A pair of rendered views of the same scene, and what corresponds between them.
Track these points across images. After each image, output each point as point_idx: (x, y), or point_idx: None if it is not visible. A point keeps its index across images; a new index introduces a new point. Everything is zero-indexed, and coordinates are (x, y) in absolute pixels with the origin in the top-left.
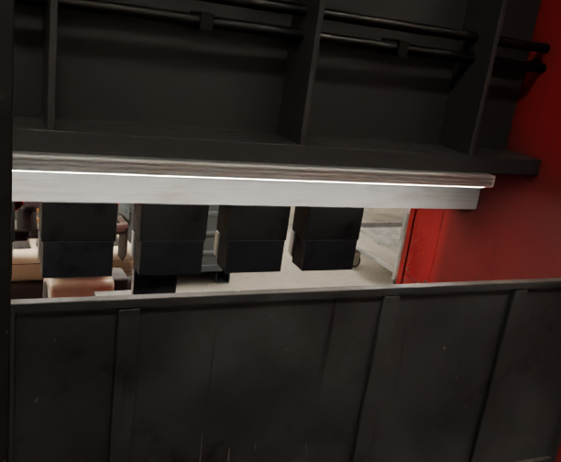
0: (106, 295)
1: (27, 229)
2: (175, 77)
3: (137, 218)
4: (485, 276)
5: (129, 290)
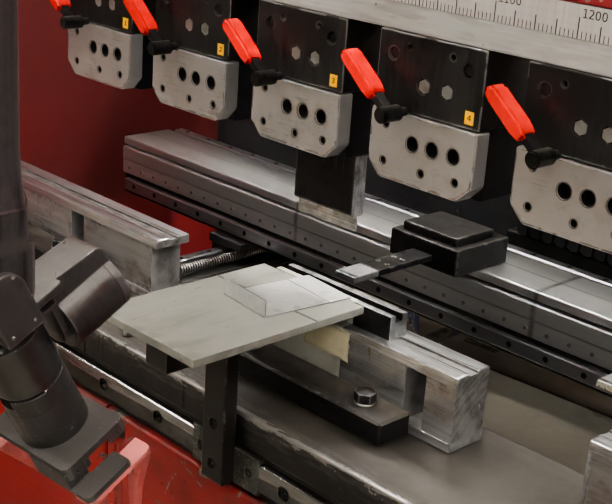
0: (199, 344)
1: (84, 396)
2: None
3: (370, 56)
4: (39, 18)
5: (140, 330)
